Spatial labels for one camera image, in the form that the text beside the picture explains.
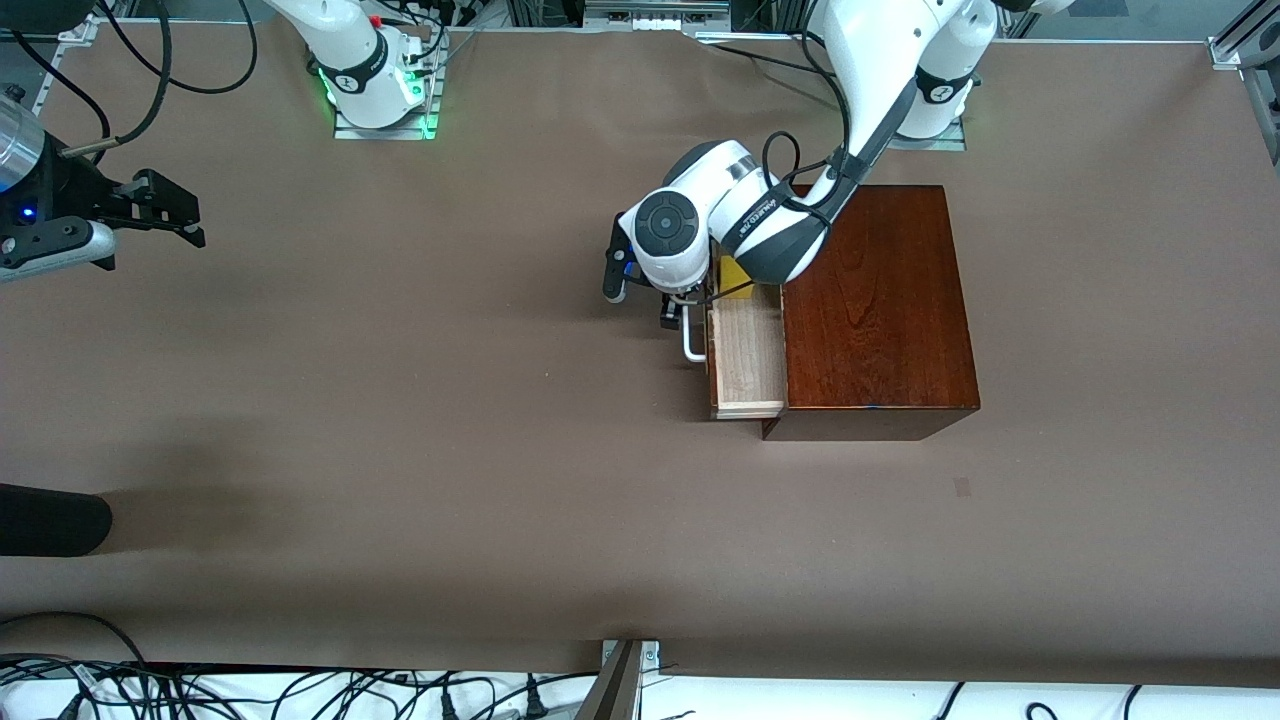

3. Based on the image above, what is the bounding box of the aluminium frame profile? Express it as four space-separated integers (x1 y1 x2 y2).
583 0 733 32

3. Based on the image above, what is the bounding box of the tangled black cable bundle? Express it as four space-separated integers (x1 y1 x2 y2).
0 655 601 720

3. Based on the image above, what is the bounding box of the wooden drawer with white handle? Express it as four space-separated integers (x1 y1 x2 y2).
682 255 789 422

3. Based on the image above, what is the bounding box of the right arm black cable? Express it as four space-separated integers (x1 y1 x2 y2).
10 0 173 161

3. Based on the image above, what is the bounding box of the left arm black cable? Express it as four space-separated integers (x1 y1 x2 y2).
762 129 863 217

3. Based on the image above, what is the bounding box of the black rounded object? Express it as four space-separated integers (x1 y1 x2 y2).
0 484 114 558

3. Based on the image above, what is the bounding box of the aluminium table edge rail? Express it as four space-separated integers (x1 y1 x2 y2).
1207 0 1280 167
27 25 76 113

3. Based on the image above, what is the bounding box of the dark wooden drawer cabinet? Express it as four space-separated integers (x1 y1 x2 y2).
761 184 982 442

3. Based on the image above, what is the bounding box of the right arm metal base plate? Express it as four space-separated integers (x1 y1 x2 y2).
332 30 443 142

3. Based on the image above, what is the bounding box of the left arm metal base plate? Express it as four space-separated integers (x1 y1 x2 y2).
862 112 969 153

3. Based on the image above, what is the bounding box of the looping black cable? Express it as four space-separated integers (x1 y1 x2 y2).
100 0 259 96

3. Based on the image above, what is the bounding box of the metal bracket with grey beam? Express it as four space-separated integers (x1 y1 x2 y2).
574 639 662 720

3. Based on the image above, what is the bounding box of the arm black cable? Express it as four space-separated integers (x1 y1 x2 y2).
10 0 173 161
762 129 863 217

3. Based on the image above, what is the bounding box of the black base cable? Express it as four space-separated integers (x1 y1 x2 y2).
712 40 833 79

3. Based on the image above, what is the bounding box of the arched black cable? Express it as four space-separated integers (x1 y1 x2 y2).
0 611 150 667

